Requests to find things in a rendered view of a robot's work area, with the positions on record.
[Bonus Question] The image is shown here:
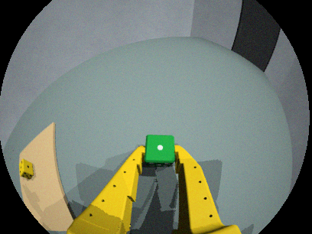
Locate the beige mat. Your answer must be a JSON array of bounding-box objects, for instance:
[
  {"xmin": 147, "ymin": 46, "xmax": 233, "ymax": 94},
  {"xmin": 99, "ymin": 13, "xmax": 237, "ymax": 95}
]
[{"xmin": 19, "ymin": 122, "xmax": 75, "ymax": 231}]

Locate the green die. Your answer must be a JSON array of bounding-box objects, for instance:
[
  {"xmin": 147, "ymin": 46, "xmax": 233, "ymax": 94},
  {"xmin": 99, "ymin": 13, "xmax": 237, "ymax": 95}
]
[{"xmin": 145, "ymin": 135, "xmax": 175, "ymax": 167}]

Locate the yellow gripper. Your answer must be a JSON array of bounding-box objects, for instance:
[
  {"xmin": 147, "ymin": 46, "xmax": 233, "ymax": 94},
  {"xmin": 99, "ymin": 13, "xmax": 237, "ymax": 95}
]
[{"xmin": 67, "ymin": 145, "xmax": 241, "ymax": 234}]

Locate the yellow die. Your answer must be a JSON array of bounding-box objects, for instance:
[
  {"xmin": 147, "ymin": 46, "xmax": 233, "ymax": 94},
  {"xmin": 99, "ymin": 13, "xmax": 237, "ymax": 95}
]
[{"xmin": 19, "ymin": 159, "xmax": 34, "ymax": 180}]

